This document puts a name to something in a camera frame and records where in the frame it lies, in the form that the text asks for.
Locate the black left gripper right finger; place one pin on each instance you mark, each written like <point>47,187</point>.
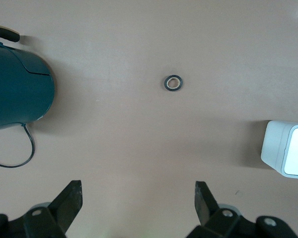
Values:
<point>206,208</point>

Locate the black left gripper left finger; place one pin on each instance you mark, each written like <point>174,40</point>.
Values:
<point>64,205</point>

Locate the grey storage box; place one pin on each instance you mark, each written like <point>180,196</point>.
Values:
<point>275,143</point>

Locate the black tape roll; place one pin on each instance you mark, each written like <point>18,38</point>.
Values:
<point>166,83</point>

